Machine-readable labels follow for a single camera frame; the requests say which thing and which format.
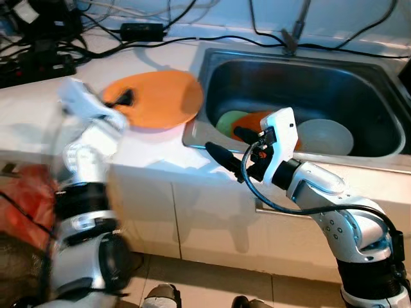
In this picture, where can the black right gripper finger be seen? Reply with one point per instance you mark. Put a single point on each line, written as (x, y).
(226, 157)
(248, 135)

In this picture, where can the small orange bowl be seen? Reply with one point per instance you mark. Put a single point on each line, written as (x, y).
(253, 122)

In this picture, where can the large orange plastic dish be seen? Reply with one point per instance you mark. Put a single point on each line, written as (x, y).
(164, 99)

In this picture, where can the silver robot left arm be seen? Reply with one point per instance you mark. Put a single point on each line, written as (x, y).
(83, 256)

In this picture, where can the green plate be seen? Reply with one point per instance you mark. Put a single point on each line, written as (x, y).
(228, 123)

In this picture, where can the black power adapter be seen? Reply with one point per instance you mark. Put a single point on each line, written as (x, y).
(142, 32)

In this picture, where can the grey bowl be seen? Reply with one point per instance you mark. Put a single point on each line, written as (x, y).
(327, 138)

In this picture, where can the stainless steel sink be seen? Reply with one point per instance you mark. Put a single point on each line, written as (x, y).
(308, 83)

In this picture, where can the black power strip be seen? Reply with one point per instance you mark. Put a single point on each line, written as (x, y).
(32, 70)

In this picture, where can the chrome gooseneck faucet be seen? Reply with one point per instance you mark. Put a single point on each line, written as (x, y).
(290, 40)

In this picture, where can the black electronic device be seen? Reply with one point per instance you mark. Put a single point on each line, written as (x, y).
(38, 25)

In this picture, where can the grey robot right foot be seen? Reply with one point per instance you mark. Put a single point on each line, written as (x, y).
(253, 302)

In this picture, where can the grey robot foot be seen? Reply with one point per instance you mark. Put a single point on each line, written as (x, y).
(162, 298)
(253, 302)

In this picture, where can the grey robot left foot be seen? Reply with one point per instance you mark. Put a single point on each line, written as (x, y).
(162, 298)

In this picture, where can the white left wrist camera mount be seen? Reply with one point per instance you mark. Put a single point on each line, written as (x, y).
(83, 102)

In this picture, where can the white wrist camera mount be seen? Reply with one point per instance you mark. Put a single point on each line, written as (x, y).
(83, 102)
(279, 144)

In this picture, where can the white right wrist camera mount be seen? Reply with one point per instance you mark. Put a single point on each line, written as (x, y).
(279, 144)

